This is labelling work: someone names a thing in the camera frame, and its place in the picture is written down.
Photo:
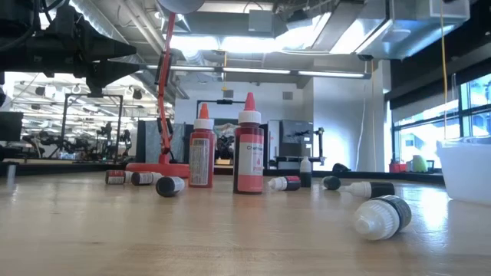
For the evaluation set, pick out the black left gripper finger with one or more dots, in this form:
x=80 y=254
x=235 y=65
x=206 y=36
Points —
x=111 y=71
x=113 y=48

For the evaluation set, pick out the large orange food coloring bottle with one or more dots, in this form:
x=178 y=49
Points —
x=207 y=153

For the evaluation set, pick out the large pink food coloring bottle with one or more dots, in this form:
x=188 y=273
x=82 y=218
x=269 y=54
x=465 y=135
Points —
x=249 y=168

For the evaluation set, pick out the small pink food coloring bottle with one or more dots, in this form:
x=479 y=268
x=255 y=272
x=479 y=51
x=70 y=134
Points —
x=289 y=183

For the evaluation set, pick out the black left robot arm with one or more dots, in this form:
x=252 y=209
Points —
x=15 y=15

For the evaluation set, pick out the grey partition panel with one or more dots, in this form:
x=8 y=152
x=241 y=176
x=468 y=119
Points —
x=151 y=142

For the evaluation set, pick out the black monitor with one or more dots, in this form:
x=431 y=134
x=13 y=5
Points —
x=10 y=126

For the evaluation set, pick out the distant black robot arms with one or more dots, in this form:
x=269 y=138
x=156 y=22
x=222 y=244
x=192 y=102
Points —
x=69 y=145

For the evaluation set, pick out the grey cloth cover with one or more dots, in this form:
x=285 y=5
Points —
x=226 y=128

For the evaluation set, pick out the grey cabinet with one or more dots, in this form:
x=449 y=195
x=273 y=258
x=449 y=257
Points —
x=295 y=130

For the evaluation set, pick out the black dome object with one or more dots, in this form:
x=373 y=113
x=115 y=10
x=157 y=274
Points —
x=340 y=167

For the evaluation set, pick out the red box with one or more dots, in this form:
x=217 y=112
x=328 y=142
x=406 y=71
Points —
x=397 y=168

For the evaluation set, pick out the green object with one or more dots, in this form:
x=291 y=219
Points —
x=419 y=164

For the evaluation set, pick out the translucent white plastic container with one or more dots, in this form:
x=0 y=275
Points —
x=468 y=172

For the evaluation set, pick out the black metal frame rig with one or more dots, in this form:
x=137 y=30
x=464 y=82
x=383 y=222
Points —
x=111 y=95
x=224 y=102

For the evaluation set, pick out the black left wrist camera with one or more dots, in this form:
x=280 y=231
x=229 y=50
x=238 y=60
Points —
x=69 y=23

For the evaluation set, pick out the black aluminium table frame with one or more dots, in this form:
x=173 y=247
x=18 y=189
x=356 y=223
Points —
x=57 y=168

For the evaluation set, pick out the silver metal post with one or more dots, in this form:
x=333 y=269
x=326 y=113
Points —
x=11 y=172

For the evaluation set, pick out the silver ventilation duct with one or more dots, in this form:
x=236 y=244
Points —
x=414 y=34

